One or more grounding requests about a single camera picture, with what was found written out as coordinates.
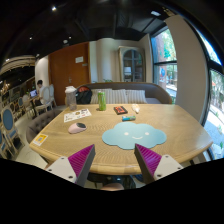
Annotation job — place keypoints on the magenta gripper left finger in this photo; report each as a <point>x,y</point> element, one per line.
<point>74,168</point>

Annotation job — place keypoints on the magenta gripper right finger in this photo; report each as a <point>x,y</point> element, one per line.
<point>154,166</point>

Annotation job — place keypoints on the blue cloud mouse pad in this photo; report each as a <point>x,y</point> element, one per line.
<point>126,135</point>

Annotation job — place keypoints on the yellow white sticker card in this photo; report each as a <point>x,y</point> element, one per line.
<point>39,139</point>

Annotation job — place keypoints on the white printed menu sheet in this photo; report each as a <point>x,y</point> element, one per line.
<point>76,115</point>

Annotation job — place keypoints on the teal small packet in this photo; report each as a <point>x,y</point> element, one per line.
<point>128,118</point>

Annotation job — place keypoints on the grey tufted sofa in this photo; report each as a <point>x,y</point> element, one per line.
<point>40,122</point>

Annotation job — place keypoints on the cream small object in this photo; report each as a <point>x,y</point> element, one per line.
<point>136,108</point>

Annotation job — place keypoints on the black red small box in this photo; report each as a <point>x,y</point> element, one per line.
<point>120,110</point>

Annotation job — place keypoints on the blue cushioned chair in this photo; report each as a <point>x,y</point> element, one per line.
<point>10,130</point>

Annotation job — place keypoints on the striped right cushion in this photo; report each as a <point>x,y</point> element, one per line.
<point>136,96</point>

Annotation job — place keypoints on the striped cushion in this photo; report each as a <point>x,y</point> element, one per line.
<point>112,96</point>
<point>136,96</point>

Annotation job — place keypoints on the black backpack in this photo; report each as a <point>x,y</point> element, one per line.
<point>83,95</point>

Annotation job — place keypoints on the seated person white shirt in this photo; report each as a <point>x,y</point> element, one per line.
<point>41,100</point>

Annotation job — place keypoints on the clear shaker bottle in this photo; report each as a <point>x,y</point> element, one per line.
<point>71,97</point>

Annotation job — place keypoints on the green drink can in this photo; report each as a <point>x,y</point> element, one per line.
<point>102,101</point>

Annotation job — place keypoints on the orange wooden door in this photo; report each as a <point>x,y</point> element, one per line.
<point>68,66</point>

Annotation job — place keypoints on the arched white cabinet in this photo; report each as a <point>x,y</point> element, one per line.
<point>132,64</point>

